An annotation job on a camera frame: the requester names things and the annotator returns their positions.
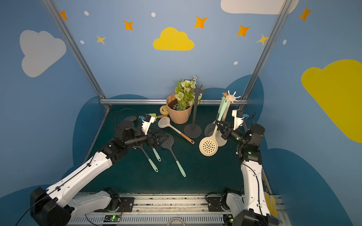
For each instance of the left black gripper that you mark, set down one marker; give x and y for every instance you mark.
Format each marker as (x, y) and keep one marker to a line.
(153, 139)

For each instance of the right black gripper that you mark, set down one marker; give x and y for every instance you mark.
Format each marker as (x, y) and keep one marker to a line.
(225, 131)

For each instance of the grey skimmer mint handle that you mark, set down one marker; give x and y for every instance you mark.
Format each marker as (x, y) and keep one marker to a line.
(209, 130)
(156, 154)
(168, 144)
(147, 156)

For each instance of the cream skimmer mint handle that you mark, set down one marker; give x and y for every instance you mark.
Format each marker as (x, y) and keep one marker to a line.
(208, 146)

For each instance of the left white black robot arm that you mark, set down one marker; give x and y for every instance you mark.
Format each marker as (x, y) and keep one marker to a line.
(56, 205)

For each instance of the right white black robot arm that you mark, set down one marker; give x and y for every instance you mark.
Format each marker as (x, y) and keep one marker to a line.
(252, 209)

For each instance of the cream utensil rack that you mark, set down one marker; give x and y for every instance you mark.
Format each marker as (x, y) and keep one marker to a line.
(222, 116)

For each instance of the all grey slotted skimmer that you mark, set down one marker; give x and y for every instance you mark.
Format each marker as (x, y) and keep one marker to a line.
(131, 118)

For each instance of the dark grey utensil rack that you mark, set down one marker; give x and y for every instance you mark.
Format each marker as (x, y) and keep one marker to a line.
(193, 130)

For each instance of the green small spatula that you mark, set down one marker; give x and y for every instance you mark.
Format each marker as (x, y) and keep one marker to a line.
(157, 116)

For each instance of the yellow smiley sponge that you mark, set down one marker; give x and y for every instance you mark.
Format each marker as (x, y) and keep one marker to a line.
(164, 110)

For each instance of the pink ribbed flower pot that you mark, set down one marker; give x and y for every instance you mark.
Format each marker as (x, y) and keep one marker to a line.
(178, 117)

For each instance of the green white artificial flowers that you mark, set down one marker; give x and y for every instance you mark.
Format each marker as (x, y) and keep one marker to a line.
(184, 94)

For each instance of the yellow blue work glove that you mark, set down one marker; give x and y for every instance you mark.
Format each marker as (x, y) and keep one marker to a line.
(271, 204)

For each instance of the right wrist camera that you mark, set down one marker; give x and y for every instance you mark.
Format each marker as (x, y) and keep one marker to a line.
(239, 118)

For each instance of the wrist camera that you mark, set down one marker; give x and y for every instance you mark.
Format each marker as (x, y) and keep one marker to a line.
(146, 121)
(239, 118)

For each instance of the cream skimmer wooden handle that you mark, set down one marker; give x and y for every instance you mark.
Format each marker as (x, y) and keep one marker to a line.
(165, 122)

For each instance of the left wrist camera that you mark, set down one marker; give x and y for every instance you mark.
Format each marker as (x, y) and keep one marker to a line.
(146, 121)

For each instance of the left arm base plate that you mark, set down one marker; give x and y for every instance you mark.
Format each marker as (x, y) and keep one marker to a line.
(121, 204)

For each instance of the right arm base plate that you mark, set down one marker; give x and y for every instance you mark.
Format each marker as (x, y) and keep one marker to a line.
(214, 203)

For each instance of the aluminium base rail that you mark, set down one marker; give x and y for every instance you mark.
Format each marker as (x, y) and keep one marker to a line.
(158, 210)

